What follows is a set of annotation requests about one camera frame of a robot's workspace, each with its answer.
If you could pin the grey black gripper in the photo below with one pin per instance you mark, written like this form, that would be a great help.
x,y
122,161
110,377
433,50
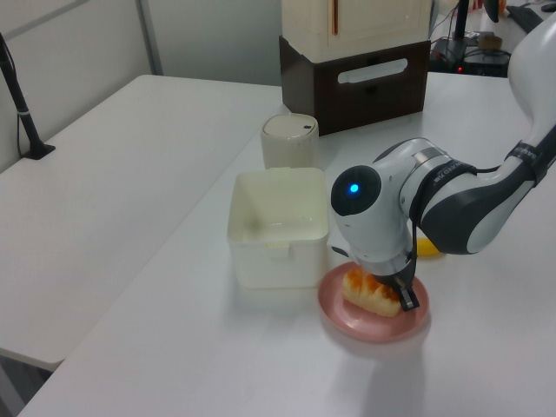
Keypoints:
x,y
386,267

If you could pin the orange glazed bread loaf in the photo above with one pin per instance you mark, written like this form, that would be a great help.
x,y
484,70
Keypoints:
x,y
369,295

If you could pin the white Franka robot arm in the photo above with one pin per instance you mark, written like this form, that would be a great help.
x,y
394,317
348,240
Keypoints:
x,y
456,208

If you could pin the pink round plate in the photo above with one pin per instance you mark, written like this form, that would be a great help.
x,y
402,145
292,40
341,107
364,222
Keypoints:
x,y
369,323

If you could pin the yellow banana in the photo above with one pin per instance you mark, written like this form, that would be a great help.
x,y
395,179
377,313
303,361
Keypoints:
x,y
428,249

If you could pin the cream plastic open container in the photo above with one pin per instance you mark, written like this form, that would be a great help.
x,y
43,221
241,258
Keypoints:
x,y
278,243

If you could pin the small white lidded bin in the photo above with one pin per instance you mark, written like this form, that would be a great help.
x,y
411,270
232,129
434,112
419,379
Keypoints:
x,y
289,143

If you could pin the dark brown drawer box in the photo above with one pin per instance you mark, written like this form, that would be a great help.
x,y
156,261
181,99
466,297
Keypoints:
x,y
360,95

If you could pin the black electronics box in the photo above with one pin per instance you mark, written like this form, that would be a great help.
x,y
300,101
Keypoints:
x,y
452,54

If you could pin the small brown cardboard box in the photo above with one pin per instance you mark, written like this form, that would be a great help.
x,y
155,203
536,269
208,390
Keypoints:
x,y
488,41

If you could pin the cream white cabinet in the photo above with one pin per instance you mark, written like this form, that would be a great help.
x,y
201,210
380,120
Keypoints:
x,y
369,21

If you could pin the black monitor stand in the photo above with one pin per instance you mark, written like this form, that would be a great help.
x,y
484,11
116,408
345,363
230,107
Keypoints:
x,y
461,17

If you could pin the black keyboard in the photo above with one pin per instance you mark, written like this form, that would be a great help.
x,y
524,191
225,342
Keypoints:
x,y
525,17

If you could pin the white side table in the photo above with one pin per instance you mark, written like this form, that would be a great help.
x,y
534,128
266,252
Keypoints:
x,y
108,174

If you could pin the black pole with clamp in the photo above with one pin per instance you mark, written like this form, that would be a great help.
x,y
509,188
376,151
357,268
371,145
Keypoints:
x,y
17,89

